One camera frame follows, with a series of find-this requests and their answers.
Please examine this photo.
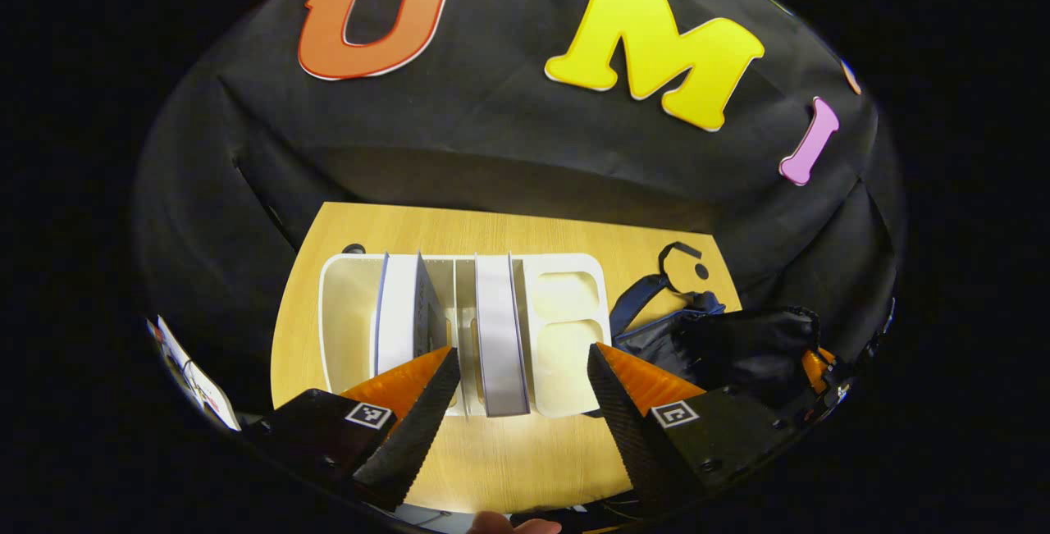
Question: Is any navy blue schoolbag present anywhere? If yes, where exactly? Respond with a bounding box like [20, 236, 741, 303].
[611, 241, 821, 404]

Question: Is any white cover book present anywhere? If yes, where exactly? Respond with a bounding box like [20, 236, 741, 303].
[474, 252, 532, 418]

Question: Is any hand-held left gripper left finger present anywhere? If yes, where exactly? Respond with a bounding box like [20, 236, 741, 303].
[246, 345, 462, 510]

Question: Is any grey cover book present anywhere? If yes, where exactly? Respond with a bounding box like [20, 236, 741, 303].
[373, 251, 450, 379]

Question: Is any cream plastic bookshelf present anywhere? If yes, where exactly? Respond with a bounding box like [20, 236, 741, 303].
[318, 251, 612, 420]

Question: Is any white device with cables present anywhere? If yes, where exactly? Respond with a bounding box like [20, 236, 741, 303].
[148, 317, 240, 432]

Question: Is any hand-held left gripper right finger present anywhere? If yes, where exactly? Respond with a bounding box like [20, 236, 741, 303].
[587, 343, 813, 514]

